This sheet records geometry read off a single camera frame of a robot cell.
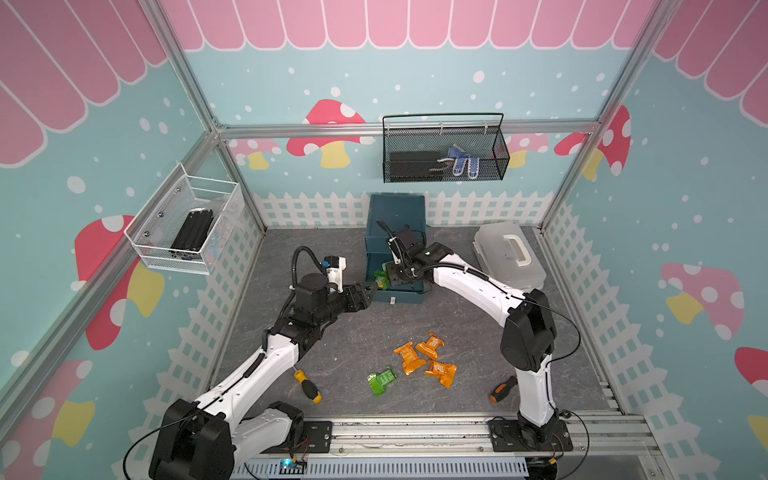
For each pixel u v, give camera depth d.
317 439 0.74
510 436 0.74
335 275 0.73
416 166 0.89
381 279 0.92
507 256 0.97
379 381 0.83
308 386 0.83
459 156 0.89
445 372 0.83
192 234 0.70
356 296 0.71
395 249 0.69
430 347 0.88
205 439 0.39
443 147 0.94
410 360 0.86
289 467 0.73
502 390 0.79
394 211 0.94
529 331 0.50
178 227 0.72
